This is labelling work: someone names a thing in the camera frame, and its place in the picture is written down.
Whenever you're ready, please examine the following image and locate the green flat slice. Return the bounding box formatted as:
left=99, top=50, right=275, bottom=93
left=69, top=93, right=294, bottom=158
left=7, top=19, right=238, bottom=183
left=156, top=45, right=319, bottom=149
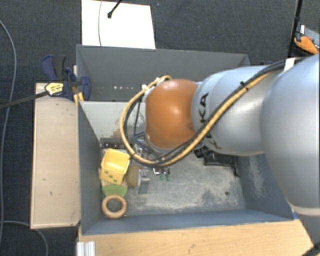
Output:
left=101, top=183, right=129, bottom=199

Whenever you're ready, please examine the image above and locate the grey metal bin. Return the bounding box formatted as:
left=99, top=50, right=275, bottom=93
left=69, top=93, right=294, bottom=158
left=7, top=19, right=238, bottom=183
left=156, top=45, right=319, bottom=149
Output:
left=75, top=44, right=295, bottom=236

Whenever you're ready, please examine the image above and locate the pale wooden ring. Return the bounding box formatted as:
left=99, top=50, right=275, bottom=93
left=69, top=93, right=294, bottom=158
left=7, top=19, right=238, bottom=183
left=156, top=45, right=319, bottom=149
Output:
left=100, top=194, right=128, bottom=220

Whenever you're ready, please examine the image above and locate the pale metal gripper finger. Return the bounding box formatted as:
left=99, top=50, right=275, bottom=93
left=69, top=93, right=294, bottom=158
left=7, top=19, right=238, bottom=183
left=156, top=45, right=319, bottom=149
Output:
left=138, top=169, right=151, bottom=195

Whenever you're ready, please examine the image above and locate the brown kiwi fruit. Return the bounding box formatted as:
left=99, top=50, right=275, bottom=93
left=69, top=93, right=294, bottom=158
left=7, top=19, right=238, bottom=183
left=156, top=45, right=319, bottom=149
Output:
left=124, top=163, right=142, bottom=190

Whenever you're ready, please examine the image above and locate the yellow cup with green dots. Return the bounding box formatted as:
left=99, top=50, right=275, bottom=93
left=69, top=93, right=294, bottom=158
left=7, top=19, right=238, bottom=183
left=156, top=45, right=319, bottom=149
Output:
left=99, top=147, right=131, bottom=186

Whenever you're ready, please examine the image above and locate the pale wood flat board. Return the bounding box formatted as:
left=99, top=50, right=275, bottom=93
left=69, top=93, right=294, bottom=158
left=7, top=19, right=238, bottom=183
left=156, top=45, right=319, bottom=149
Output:
left=30, top=82, right=82, bottom=230

